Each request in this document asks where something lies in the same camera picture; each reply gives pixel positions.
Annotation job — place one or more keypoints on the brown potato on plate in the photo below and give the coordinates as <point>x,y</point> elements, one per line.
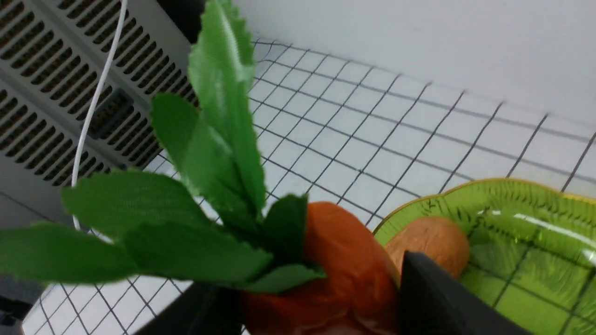
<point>439,238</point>

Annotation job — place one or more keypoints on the orange carrot with green leaves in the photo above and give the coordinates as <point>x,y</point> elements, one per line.
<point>303,269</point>

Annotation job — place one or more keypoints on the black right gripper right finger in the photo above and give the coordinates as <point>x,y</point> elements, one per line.
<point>434,303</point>

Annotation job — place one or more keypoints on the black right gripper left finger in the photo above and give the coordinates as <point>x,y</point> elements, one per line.
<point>203,309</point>

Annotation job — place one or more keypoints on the green glass leaf plate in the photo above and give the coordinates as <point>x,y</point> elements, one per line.
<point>532,250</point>

